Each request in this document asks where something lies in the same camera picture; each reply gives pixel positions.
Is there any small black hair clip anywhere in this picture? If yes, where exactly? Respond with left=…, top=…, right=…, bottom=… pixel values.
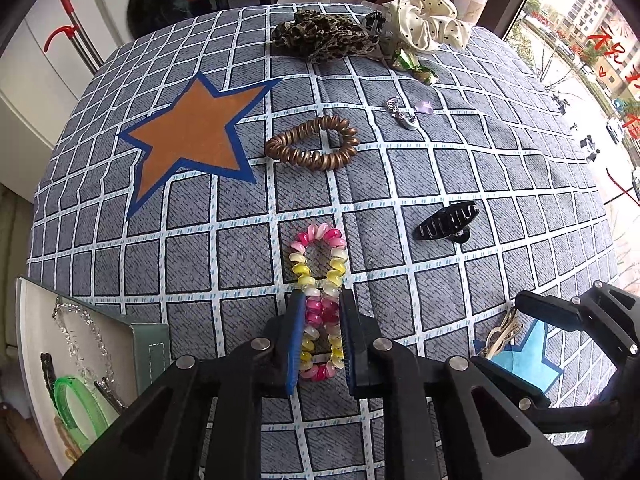
left=362, top=10, right=389, bottom=36

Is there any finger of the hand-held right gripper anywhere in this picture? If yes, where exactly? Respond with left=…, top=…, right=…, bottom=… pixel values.
left=514, top=281, right=640, bottom=361
left=470, top=355, right=603, bottom=447

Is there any black beaded hair barrette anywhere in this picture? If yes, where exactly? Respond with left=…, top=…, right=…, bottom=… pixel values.
left=40, top=352, right=59, bottom=402

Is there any green translucent bracelet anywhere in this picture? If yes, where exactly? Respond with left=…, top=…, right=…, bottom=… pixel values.
left=53, top=375, right=109, bottom=439

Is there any beige hair clip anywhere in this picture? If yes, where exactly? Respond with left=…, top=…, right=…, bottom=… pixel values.
left=475, top=305, right=524, bottom=359

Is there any small silver charm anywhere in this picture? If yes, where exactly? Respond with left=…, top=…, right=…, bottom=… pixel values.
left=385, top=97, right=418, bottom=132

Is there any cream polka dot scrunchie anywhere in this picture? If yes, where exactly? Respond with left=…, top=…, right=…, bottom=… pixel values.
left=382, top=0, right=473, bottom=53

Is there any pink and yellow spiral hair tie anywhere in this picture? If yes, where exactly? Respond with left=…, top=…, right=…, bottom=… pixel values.
left=289, top=222, right=348, bottom=383

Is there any white and green jewelry box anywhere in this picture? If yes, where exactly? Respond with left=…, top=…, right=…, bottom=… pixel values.
left=15, top=275, right=172, bottom=477

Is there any white cabinet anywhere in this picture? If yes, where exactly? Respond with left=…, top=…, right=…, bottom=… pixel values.
left=0, top=0, right=107, bottom=188

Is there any brown spiral hair tie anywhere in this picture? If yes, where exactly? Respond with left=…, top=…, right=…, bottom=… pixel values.
left=264, top=115, right=361, bottom=172

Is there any grey checkered tablecloth with stars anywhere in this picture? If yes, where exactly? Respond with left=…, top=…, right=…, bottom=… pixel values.
left=27, top=2, right=623, bottom=480

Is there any black hair claw clip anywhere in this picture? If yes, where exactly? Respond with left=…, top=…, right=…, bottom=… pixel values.
left=412, top=200, right=480, bottom=244

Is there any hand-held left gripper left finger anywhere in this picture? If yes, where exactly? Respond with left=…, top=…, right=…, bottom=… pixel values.
left=62, top=290, right=308, bottom=480

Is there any green ribbon hair clip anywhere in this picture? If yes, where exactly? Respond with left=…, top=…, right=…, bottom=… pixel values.
left=390, top=49, right=441, bottom=86

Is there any silver hair clip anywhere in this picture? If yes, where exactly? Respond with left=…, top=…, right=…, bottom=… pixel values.
left=94, top=379, right=129, bottom=414

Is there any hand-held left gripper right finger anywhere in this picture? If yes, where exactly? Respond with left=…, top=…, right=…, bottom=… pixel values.
left=339, top=287, right=587, bottom=480

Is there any clear bead chain necklace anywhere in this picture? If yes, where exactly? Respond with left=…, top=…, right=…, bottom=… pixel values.
left=52, top=296, right=117, bottom=386

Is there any mop with red handle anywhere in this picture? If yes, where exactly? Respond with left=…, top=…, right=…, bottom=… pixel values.
left=44, top=0, right=104, bottom=74

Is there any leopard print scrunchie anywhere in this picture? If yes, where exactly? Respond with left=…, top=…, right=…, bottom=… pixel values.
left=272, top=9, right=382, bottom=63

